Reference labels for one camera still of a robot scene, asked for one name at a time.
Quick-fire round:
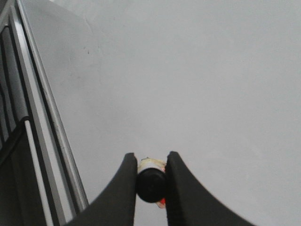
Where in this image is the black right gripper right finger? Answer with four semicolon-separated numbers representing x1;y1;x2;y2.
166;151;252;226

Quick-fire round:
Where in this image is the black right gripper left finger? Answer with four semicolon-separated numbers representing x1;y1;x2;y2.
67;153;137;226

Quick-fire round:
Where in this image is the white whiteboard marker black tip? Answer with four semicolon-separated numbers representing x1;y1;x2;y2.
136;157;167;204

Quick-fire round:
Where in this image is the white metal stand frame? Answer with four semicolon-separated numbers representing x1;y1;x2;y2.
0;0;80;226

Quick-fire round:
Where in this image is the large whiteboard with aluminium frame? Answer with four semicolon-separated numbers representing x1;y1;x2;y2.
20;0;301;226

